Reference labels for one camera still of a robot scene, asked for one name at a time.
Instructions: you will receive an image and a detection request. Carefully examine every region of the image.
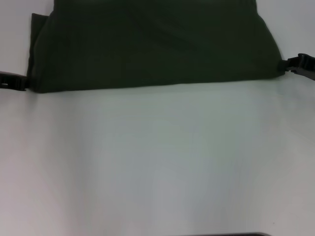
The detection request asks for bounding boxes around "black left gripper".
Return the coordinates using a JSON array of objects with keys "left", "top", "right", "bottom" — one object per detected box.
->
[{"left": 0, "top": 70, "right": 30, "bottom": 91}]

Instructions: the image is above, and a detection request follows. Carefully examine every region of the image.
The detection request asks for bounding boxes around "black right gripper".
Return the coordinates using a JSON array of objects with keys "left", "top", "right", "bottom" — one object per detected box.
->
[{"left": 278, "top": 53, "right": 315, "bottom": 82}]

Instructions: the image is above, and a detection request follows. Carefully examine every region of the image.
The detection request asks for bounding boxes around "dark green FREE T-shirt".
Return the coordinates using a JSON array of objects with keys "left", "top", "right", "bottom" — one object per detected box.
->
[{"left": 26, "top": 0, "right": 287, "bottom": 94}]

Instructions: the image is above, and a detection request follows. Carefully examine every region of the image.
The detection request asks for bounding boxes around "dark grey torso edge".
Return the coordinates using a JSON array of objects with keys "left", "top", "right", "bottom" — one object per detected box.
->
[{"left": 221, "top": 232, "right": 280, "bottom": 236}]

